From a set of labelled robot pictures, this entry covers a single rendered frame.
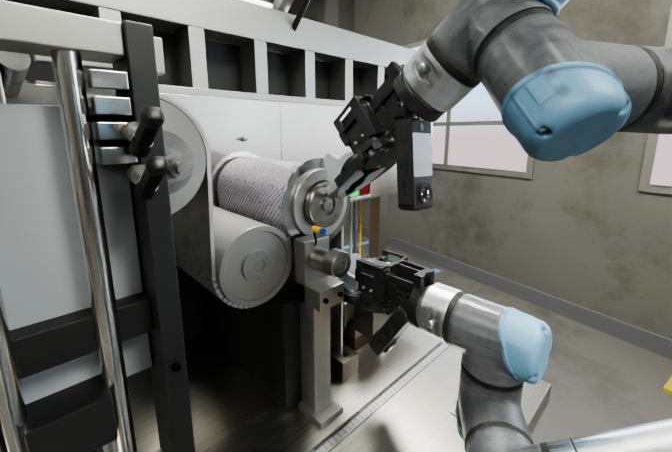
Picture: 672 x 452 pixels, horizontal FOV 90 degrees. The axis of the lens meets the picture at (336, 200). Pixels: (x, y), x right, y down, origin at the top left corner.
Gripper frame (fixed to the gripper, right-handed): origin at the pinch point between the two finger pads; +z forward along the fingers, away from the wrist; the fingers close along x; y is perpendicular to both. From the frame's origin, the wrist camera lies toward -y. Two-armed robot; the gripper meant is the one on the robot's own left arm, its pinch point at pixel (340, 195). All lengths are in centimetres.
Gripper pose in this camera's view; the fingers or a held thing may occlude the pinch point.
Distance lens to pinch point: 52.6
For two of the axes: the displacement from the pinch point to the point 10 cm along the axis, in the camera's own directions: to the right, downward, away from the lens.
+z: -5.3, 5.2, 6.7
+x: -7.2, 1.4, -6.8
